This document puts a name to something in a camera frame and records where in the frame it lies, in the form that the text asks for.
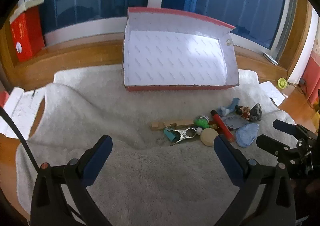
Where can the light blue oval case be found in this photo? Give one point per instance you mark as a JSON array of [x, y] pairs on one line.
[[247, 134]]

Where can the red cardboard box white inside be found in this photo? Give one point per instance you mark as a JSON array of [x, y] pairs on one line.
[[175, 53]]

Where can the white paper sheet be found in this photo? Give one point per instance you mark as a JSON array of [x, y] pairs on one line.
[[273, 92]]

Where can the red cylinder tube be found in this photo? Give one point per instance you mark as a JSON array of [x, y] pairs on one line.
[[222, 126]]

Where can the black wall plug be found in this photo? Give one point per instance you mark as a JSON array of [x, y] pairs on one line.
[[303, 81]]

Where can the grey remote control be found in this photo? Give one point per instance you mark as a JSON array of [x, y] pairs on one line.
[[270, 59]]

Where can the wooden window sill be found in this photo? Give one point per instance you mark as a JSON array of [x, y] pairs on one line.
[[87, 53]]

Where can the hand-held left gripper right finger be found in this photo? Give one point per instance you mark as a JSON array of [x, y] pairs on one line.
[[227, 158]]

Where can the notched wooden block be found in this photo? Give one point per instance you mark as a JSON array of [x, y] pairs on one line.
[[183, 123]]

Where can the tall red carton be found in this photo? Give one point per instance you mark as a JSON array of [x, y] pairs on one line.
[[23, 33]]

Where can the red cardboard piece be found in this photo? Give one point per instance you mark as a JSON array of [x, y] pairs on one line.
[[3, 98]]

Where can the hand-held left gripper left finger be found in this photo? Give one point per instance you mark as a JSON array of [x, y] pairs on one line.
[[97, 158]]

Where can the white paper sheets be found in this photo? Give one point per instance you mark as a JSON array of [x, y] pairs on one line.
[[20, 111]]

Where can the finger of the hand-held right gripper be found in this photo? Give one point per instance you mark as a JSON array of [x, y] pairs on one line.
[[283, 126], [270, 144]]

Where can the black pen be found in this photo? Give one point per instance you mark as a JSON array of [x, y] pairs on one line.
[[33, 92]]

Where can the red printed wall panel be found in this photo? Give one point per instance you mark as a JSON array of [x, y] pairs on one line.
[[312, 76]]

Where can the grey plastic plate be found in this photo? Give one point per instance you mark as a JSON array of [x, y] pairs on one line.
[[235, 122]]

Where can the small yellow-green fan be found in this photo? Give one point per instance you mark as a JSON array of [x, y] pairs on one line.
[[282, 82]]

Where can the round wooden disc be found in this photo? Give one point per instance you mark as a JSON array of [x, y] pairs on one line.
[[208, 137]]

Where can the small doll figure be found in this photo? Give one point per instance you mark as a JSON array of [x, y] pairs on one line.
[[245, 113]]

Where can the white fluffy blanket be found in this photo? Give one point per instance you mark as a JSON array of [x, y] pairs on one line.
[[125, 116]]

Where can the green frog toy striped hat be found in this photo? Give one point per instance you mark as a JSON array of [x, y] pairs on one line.
[[202, 122]]

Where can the small white blue toy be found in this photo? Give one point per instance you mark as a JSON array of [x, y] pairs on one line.
[[198, 130]]

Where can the teal binder clip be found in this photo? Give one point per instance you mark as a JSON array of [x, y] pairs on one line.
[[170, 135]]

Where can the silver metal clip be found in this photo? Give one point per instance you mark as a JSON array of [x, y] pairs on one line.
[[186, 134]]

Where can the light blue figurine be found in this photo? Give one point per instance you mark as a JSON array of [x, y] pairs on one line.
[[226, 110]]

